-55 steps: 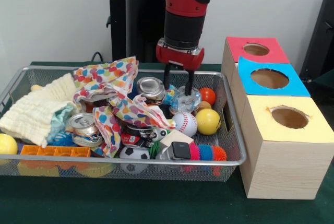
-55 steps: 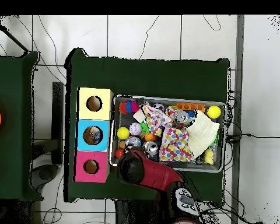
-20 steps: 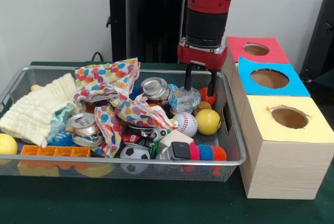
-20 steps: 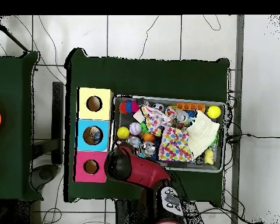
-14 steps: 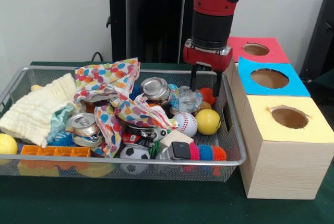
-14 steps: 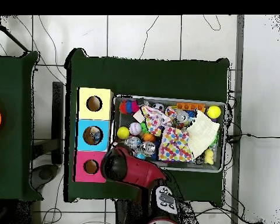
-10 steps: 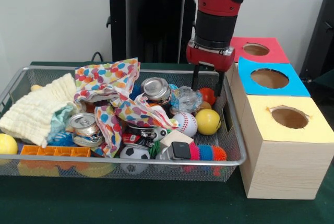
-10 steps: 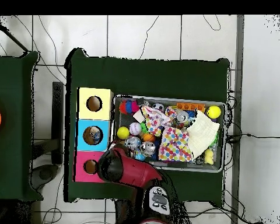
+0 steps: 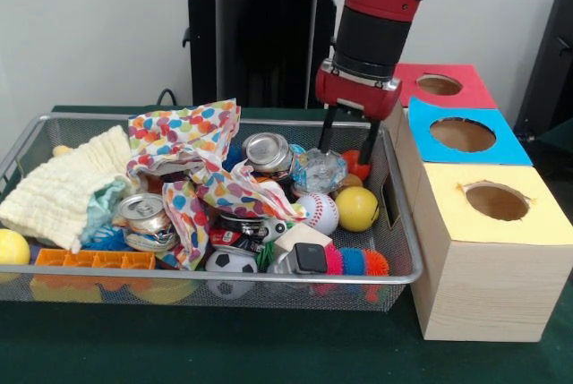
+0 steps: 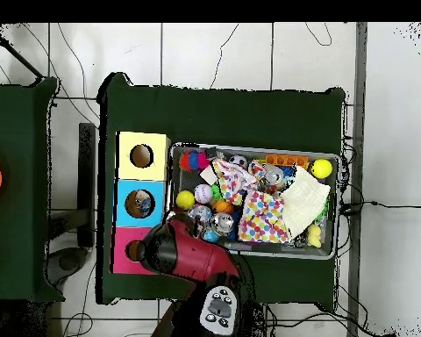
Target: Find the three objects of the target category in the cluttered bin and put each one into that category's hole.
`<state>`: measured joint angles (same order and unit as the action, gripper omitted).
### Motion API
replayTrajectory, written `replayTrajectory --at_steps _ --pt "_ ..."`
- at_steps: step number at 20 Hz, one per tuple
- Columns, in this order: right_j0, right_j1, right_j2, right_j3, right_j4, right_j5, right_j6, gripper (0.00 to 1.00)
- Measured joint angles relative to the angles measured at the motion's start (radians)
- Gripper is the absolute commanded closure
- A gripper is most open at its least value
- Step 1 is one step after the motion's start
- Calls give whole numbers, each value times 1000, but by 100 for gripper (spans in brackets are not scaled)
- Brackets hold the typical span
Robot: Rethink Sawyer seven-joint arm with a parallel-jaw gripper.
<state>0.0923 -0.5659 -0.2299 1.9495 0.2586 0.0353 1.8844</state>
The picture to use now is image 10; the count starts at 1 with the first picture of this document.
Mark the cream muslin cloth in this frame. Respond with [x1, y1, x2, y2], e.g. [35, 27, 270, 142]
[280, 164, 332, 239]

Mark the wooden box with three holes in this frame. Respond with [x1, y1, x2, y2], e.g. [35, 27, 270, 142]
[111, 131, 172, 276]

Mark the green covered side table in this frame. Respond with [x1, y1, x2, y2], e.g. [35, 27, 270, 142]
[0, 76, 61, 303]

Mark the yellow smiley ball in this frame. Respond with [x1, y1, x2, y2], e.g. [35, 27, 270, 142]
[175, 190, 196, 211]

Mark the silver and blue can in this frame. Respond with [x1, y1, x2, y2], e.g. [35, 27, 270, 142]
[210, 212, 236, 236]

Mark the white baseball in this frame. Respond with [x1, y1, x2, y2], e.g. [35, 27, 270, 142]
[194, 184, 215, 204]

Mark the black floor cable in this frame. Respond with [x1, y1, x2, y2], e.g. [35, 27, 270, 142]
[339, 198, 421, 217]

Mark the black flat panel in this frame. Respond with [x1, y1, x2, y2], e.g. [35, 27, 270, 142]
[77, 122, 98, 248]

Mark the shallow clear bin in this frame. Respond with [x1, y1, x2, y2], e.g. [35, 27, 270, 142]
[163, 142, 341, 261]

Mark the yellow rubber duck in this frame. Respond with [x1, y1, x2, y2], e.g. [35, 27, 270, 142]
[305, 223, 324, 248]

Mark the large polka dot cloth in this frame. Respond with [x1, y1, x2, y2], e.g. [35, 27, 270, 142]
[237, 189, 290, 245]

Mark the grey floor stand base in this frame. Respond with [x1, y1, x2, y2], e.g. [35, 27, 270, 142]
[45, 209, 92, 285]

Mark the crushed silver can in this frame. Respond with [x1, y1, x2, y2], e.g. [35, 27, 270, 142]
[262, 164, 287, 187]

